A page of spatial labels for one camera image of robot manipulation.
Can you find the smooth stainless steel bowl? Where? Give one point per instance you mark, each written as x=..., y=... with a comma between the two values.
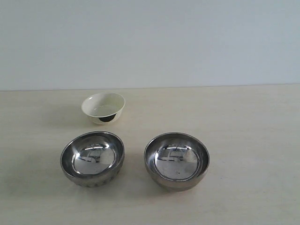
x=176, y=161

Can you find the dimpled stainless steel bowl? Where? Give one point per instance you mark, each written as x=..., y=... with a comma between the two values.
x=93, y=159

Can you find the white ceramic bowl black patch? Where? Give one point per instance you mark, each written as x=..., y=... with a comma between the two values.
x=103, y=108

